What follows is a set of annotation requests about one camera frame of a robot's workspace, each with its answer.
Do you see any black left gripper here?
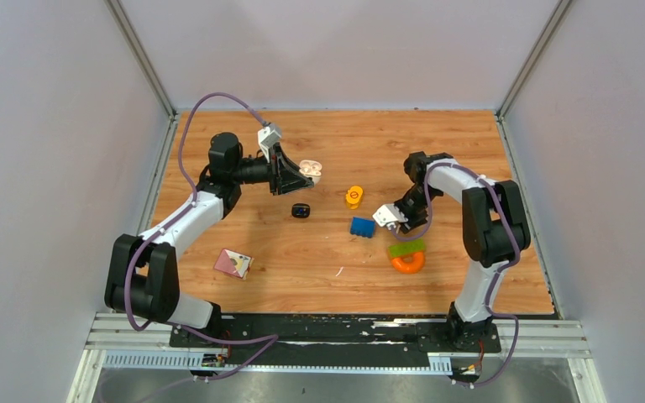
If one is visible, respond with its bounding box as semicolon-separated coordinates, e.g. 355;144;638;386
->
232;143;315;196

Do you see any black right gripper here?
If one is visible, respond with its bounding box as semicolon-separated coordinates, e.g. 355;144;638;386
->
391;186;439;233

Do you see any white earbud charging case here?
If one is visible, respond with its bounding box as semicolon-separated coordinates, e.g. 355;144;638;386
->
299;160;323;185

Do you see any glossy black earbud charging case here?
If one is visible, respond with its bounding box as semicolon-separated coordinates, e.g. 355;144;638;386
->
291;203;312;219

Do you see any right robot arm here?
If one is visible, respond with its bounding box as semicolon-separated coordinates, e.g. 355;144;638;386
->
391;151;530;351

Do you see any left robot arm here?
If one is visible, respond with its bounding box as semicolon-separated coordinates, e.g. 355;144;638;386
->
104;126;322;347

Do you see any green toy building plate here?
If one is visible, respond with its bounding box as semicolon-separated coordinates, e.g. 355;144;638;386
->
387;238;426;259

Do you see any yellow toy sign block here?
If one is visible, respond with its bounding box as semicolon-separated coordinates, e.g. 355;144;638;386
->
345;186;364;210

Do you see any blue toy building block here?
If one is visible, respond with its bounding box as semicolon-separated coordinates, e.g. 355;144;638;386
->
349;217;376;238

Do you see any pink patterned card box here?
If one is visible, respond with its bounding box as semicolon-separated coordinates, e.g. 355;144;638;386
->
212;249;254;280

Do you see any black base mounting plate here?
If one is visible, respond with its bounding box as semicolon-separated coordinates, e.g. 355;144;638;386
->
169;312;503;369

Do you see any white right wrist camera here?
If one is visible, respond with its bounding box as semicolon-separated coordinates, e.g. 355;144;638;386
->
372;203;407;231

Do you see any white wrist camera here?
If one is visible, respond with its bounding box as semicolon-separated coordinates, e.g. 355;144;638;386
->
372;203;407;231
257;123;282;162

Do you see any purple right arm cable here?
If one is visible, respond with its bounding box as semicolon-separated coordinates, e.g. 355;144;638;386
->
390;162;522;389

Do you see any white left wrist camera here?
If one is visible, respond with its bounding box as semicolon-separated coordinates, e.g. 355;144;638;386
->
257;123;282;162

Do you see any orange toy ring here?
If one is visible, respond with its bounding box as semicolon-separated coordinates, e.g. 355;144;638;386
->
391;251;427;275

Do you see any white slotted cable duct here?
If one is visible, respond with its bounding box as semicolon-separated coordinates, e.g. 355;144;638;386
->
102;351;454;376

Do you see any aluminium frame rail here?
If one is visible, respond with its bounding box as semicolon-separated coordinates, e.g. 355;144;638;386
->
85;313;591;359

